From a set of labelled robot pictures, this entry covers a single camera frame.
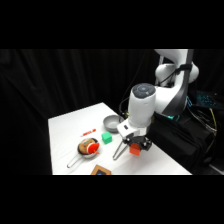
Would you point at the small metal pan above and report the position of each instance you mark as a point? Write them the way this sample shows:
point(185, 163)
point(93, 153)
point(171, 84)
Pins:
point(81, 152)

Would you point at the black robot stand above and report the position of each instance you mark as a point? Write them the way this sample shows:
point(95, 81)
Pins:
point(180, 143)

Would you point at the gingerbread plush with red hat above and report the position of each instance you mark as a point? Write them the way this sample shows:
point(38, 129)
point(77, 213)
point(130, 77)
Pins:
point(87, 146)

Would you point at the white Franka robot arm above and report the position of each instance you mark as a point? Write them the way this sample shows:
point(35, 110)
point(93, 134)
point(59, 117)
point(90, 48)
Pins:
point(143, 106)

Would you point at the red and white marker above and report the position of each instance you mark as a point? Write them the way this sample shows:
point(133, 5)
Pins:
point(88, 133)

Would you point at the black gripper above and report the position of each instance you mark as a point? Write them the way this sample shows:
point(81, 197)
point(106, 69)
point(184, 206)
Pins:
point(137, 139)

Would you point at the red wooden cube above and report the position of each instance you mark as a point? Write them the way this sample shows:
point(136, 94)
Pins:
point(134, 149)

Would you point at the wooden block with blue dot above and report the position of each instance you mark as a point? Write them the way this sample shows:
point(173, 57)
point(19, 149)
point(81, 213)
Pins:
point(101, 170)

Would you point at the green cube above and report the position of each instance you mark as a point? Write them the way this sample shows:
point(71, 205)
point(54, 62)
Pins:
point(106, 138)

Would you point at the grey bowl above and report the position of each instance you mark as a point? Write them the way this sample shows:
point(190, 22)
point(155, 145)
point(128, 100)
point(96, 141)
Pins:
point(111, 124)

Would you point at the black curtain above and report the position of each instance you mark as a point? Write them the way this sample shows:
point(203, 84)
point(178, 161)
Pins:
point(50, 83)

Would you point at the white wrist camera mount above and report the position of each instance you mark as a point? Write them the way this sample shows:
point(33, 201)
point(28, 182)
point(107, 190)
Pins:
point(126, 127)

